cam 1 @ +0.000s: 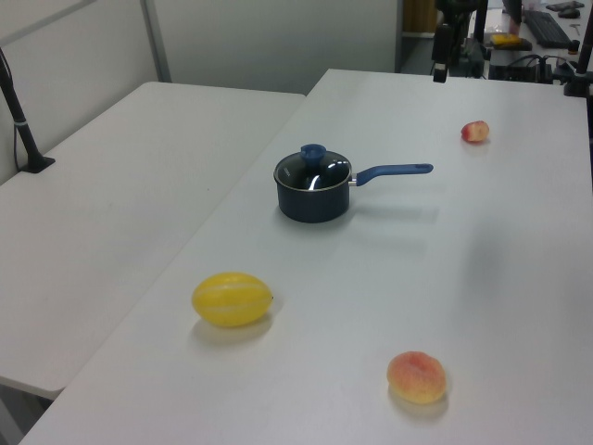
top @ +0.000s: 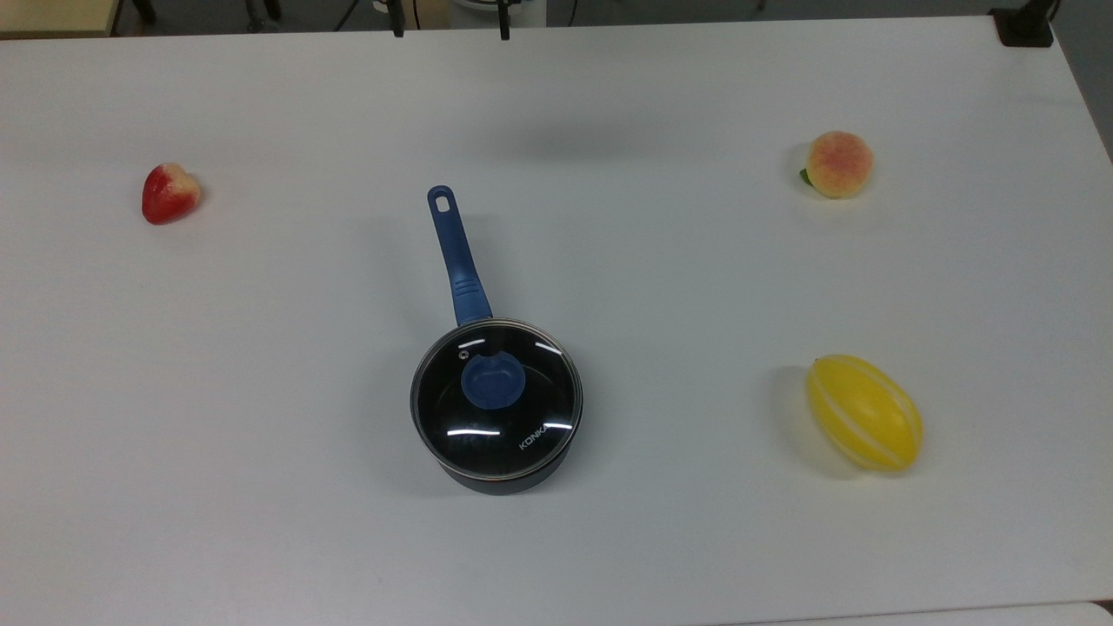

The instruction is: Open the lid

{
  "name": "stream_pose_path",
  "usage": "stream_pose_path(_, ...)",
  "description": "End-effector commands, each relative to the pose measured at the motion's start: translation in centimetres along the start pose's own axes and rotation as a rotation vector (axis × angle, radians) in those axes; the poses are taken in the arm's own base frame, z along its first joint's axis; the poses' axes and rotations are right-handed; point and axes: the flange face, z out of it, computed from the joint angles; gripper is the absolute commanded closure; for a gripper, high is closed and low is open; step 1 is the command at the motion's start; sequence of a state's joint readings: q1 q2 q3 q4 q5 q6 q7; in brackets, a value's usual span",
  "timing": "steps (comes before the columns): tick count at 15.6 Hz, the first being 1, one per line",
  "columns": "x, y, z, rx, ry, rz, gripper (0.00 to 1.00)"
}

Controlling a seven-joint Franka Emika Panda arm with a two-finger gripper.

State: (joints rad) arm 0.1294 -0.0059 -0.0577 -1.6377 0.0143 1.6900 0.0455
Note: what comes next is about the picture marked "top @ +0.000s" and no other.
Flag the glass lid with blue knob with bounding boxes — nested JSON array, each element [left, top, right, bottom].
[[411, 318, 583, 481]]

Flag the light wooden desk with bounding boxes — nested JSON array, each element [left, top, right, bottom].
[[0, 0, 123, 37]]

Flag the yellow toy melon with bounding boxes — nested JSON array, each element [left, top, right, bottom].
[[805, 354, 924, 473]]

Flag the black clamp stand base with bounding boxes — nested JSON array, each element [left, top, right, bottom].
[[990, 0, 1060, 49]]

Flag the dark pot with blue handle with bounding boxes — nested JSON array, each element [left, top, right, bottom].
[[410, 184, 584, 496]]

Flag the orange toy peach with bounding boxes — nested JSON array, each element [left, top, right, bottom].
[[799, 130, 875, 200]]

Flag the red toy strawberry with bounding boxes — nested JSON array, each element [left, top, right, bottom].
[[142, 163, 203, 226]]

